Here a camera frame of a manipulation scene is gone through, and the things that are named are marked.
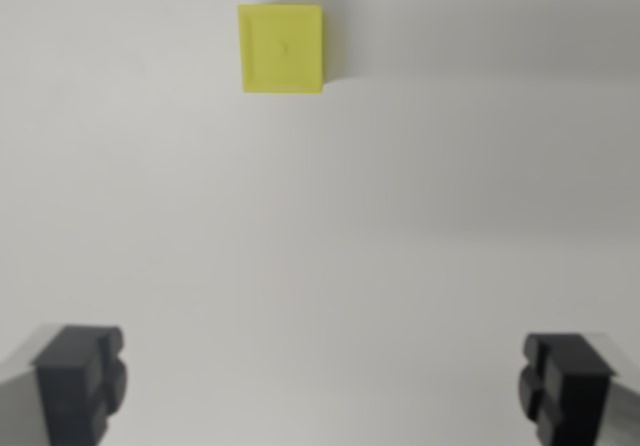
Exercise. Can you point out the black silver gripper right finger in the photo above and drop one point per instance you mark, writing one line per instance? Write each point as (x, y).
(575, 391)

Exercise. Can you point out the yellow cube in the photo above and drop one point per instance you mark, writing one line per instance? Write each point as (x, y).
(281, 48)

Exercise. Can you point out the black silver gripper left finger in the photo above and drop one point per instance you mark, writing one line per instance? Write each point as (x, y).
(70, 386)

